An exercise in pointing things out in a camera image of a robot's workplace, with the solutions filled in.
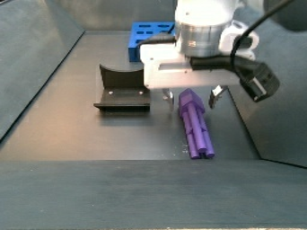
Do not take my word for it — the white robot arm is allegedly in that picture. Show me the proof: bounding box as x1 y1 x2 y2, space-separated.
141 0 263 103

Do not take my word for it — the black curved fixture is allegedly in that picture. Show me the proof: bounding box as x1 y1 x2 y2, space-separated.
94 66 151 111

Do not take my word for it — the blue shape-sorter block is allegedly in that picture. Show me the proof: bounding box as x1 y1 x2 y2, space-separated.
129 22 175 62

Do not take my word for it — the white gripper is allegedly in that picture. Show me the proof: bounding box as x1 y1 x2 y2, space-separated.
141 44 239 111

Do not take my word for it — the purple three-prong object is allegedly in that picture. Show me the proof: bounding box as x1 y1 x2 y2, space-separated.
179 89 215 159

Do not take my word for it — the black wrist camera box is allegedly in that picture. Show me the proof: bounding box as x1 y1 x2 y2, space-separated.
190 56 279 102

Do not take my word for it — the black cable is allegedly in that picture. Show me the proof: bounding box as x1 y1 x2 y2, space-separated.
230 0 298 79

